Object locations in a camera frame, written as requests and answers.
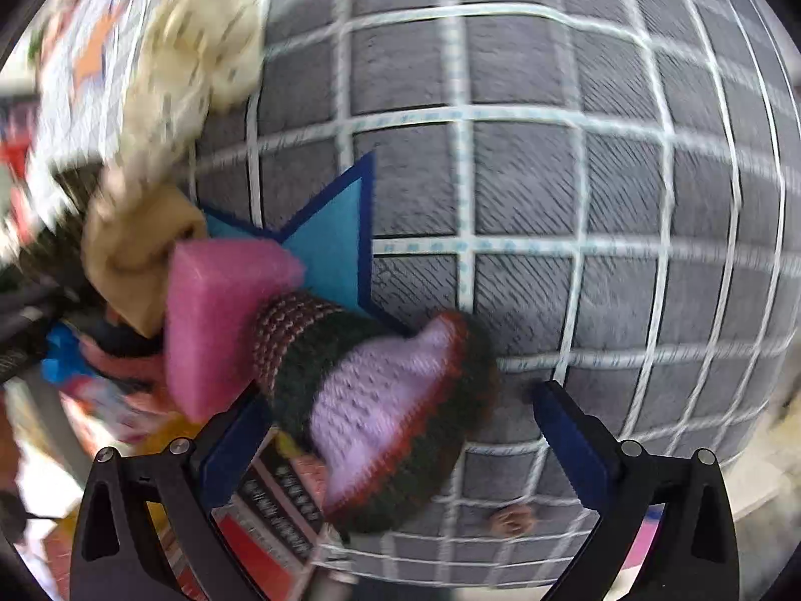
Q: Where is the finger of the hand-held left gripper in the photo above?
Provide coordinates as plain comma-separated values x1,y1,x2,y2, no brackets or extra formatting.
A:
0,291,89,389

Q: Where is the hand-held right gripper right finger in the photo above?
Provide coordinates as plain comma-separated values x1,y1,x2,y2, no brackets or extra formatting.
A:
532,381,742,601

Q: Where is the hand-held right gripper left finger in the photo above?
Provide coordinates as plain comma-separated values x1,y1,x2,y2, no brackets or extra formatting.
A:
69,382,276,601

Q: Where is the beige soft cloth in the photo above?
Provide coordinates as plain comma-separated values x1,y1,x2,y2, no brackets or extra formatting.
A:
81,184,209,339

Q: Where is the pink foam sponge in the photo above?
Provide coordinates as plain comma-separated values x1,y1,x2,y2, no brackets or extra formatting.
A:
164,239,307,423

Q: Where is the green purple knitted hat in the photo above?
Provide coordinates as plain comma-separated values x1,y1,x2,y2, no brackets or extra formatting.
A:
253,291,502,533

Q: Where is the pink printed carton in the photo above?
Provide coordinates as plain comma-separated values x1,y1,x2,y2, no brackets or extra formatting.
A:
209,426,357,586

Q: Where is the small pink object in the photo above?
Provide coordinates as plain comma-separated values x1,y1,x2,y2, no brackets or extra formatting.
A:
491,506,533,538

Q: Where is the grey checked star rug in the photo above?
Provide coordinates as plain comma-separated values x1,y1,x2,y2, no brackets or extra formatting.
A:
28,0,801,586

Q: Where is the cream fluffy plush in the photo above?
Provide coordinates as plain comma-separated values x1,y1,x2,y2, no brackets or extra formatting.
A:
119,0,267,170

